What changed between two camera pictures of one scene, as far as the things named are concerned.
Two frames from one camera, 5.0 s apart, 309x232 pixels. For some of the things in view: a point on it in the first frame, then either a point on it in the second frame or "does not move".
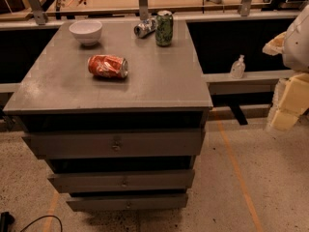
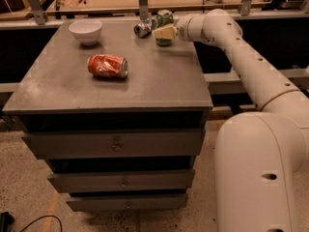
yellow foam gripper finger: (275, 45) → (169, 31)
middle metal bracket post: (143, 2) does not move
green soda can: (164, 28) does not move
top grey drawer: (116, 143) does not move
